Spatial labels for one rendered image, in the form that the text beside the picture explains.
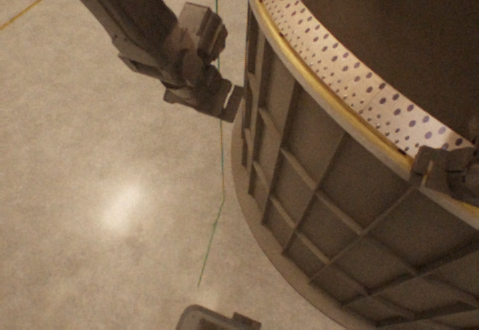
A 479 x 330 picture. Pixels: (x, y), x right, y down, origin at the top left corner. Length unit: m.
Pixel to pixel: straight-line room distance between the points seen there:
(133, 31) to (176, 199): 1.61
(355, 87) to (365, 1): 0.18
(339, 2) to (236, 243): 1.32
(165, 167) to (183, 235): 0.45
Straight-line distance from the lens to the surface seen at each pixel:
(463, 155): 0.53
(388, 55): 0.73
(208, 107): 0.54
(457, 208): 0.72
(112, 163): 2.09
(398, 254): 1.06
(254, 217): 1.79
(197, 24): 0.46
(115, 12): 0.30
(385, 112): 0.71
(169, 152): 2.04
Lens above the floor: 1.69
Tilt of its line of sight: 57 degrees down
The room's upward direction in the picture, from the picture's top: 3 degrees clockwise
